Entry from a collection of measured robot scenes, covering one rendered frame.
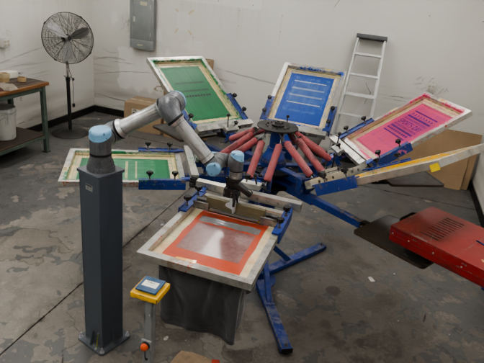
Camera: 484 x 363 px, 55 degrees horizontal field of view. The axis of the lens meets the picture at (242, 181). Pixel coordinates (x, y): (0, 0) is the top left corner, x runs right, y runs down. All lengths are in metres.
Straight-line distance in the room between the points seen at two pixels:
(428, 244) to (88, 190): 1.82
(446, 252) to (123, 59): 6.07
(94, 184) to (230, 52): 4.54
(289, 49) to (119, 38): 2.65
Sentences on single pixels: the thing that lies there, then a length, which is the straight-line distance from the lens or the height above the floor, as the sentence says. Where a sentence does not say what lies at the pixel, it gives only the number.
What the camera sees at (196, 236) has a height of 0.96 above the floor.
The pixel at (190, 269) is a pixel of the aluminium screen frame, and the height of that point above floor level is 0.98.
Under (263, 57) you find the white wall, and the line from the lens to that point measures 6.72.
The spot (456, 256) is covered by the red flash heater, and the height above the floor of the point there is 1.10.
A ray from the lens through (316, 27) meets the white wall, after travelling 6.52.
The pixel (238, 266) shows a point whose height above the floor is 0.96.
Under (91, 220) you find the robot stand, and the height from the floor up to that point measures 0.91.
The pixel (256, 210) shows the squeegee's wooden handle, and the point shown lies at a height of 1.05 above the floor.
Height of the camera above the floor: 2.23
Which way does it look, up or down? 23 degrees down
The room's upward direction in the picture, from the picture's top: 6 degrees clockwise
